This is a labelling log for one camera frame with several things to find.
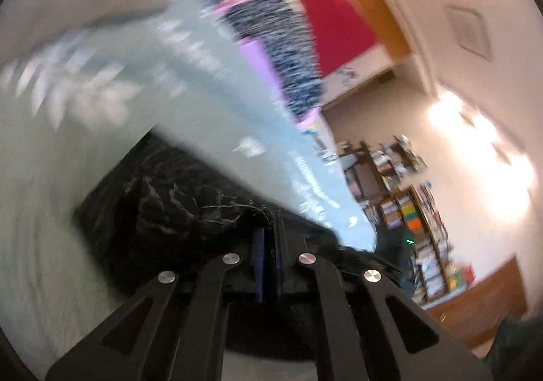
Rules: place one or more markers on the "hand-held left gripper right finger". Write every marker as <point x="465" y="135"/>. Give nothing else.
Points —
<point x="278" y="262"/>

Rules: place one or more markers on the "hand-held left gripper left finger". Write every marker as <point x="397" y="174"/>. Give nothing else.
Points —
<point x="258" y="266"/>

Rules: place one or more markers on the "dark animal print pants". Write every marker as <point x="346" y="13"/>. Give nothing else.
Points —
<point x="169" y="194"/>

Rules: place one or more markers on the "wooden bookshelf with books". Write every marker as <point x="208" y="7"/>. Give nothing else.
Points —
<point x="420" y="228"/>

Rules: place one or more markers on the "pink cloth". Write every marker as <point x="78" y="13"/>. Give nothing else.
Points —
<point x="259" y="63"/>

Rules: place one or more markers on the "wooden cabinet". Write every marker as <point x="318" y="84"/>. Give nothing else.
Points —
<point x="488" y="300"/>

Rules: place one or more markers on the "leopard print pillow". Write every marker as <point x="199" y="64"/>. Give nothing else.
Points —
<point x="280" y="46"/>

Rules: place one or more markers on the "teal leaf print blanket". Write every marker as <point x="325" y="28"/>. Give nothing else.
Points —
<point x="127" y="88"/>

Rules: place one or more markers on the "red headboard panel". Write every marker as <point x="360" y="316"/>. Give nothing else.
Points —
<point x="335" y="24"/>

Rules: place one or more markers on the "dark green cloth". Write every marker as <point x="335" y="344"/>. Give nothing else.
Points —
<point x="515" y="351"/>

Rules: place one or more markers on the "ceiling vent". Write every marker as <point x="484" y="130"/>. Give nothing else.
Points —
<point x="468" y="34"/>

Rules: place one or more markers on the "wooden headboard frame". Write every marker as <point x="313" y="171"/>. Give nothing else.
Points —
<point x="373" y="3"/>

